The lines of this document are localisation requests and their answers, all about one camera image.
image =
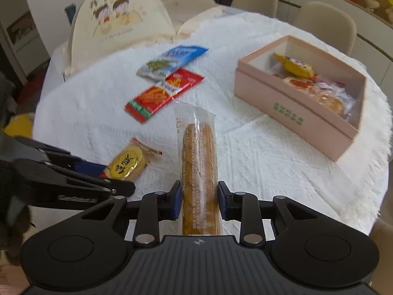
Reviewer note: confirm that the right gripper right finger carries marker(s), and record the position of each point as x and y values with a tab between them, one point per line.
244	208

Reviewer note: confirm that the round cake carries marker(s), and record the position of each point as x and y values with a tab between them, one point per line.
306	86

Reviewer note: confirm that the white fluffy tablecloth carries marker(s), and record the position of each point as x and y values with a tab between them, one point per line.
84	114

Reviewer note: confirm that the yellow panda snack bag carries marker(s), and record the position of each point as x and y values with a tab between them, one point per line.
294	66

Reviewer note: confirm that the bread bun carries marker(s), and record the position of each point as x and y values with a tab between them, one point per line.
333	97

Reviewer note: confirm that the small yellow pastry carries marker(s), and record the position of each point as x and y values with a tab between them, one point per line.
130	162

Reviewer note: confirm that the red spicy snack packet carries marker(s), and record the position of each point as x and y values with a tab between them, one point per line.
149	102

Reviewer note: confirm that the blue seaweed snack packet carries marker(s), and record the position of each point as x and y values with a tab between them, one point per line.
164	65

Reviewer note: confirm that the pink cardboard box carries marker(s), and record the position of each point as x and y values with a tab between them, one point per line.
259	82

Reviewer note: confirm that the long bread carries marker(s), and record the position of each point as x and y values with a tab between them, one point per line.
199	173

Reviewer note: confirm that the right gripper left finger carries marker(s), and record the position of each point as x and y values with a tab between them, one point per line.
151	210

